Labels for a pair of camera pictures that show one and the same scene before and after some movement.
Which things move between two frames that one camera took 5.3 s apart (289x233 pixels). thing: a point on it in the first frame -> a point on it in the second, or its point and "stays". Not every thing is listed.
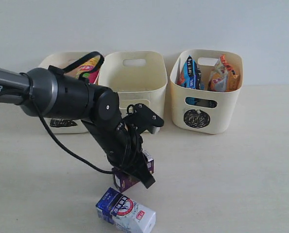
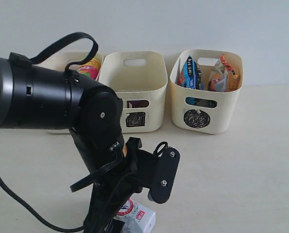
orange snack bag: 222,78 stays
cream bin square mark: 137,76 stays
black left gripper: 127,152 -> 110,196
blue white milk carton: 125,215 stays
